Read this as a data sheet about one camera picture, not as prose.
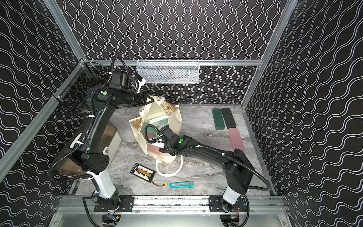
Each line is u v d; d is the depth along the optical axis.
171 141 0.61
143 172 0.84
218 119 1.11
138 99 0.65
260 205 0.76
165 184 0.81
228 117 1.10
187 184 0.82
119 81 0.55
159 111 0.96
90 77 1.00
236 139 0.99
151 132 0.91
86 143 0.46
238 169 0.43
